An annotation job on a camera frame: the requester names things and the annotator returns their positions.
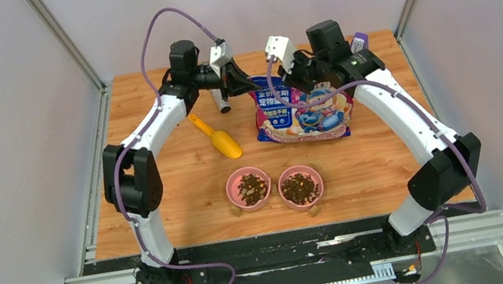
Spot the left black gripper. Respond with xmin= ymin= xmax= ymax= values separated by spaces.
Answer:
xmin=185 ymin=53 xmax=259 ymax=107

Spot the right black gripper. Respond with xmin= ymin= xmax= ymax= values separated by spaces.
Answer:
xmin=277 ymin=42 xmax=336 ymax=99

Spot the pink blue pet food bag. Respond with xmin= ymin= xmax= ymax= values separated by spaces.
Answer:
xmin=250 ymin=76 xmax=354 ymax=144

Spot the yellow plastic scoop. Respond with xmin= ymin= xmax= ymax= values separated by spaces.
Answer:
xmin=188 ymin=114 xmax=243 ymax=159

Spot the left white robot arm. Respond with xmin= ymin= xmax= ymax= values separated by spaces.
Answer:
xmin=102 ymin=38 xmax=259 ymax=284

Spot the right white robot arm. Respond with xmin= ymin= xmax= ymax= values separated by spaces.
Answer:
xmin=265 ymin=19 xmax=486 ymax=255

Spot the left pink pet bowl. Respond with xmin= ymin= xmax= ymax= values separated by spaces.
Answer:
xmin=225 ymin=166 xmax=272 ymax=216

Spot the pink pet bowl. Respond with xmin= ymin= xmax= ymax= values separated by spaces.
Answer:
xmin=225 ymin=166 xmax=272 ymax=216
xmin=277 ymin=165 xmax=324 ymax=217

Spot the right pink pet bowl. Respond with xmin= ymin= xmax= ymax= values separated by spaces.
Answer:
xmin=277 ymin=165 xmax=324 ymax=217

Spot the grey metal cylinder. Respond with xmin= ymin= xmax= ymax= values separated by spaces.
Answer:
xmin=210 ymin=89 xmax=232 ymax=114

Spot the purple box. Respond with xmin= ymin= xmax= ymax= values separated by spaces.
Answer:
xmin=350 ymin=32 xmax=369 ymax=54

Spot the brown kibble in left bowl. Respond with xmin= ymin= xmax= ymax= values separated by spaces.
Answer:
xmin=238 ymin=173 xmax=268 ymax=207

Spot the brown kibble in bowl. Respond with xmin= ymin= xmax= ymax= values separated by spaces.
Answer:
xmin=238 ymin=173 xmax=268 ymax=207
xmin=280 ymin=172 xmax=321 ymax=206

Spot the brown kibble in right bowl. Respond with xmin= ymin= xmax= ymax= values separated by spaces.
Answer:
xmin=280 ymin=172 xmax=321 ymax=206

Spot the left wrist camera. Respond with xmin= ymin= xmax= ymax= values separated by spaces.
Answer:
xmin=208 ymin=38 xmax=233 ymax=78

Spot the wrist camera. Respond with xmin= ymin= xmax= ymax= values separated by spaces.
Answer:
xmin=208 ymin=38 xmax=233 ymax=78
xmin=264 ymin=35 xmax=297 ymax=75

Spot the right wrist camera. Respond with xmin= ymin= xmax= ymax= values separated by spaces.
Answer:
xmin=264 ymin=35 xmax=297 ymax=75

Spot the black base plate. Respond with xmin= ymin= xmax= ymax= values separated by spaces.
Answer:
xmin=82 ymin=211 xmax=471 ymax=284

